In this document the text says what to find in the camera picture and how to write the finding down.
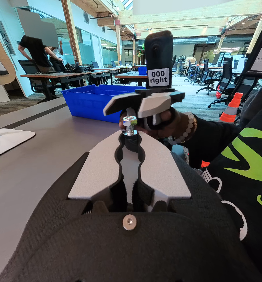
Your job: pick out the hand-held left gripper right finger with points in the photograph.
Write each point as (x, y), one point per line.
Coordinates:
(166, 176)

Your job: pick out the medium steel bolt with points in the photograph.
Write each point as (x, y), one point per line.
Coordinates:
(129, 130)

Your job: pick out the red bag on chair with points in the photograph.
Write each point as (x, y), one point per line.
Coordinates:
(219, 93)

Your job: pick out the orange traffic cone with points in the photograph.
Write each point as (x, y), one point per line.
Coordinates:
(204, 164)
(231, 110)

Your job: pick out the medium steel nut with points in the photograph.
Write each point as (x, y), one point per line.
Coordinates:
(127, 120)

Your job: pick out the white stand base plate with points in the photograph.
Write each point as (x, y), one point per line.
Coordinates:
(16, 136)

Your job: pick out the person's right forearm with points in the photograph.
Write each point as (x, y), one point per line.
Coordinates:
(214, 136)

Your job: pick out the black hoodie with green print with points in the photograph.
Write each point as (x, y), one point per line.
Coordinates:
(243, 154)

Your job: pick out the small blue bin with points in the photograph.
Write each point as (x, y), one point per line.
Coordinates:
(142, 71)

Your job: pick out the black backpack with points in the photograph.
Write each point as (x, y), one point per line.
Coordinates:
(69, 66)

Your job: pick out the black honeycomb cushion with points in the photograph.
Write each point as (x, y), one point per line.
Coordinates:
(132, 146)

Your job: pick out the row of black office chairs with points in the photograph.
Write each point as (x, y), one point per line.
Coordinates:
(227, 75)

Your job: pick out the black mesh office chair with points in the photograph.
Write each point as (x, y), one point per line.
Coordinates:
(29, 68)

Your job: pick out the blue plastic bin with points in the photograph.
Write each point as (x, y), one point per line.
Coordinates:
(84, 103)

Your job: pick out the person's right hand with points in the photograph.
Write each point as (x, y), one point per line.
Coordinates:
(175, 130)

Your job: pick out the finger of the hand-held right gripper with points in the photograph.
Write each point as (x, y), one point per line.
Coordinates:
(155, 103)
(122, 101)

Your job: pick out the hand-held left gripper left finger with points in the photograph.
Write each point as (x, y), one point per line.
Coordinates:
(95, 174)

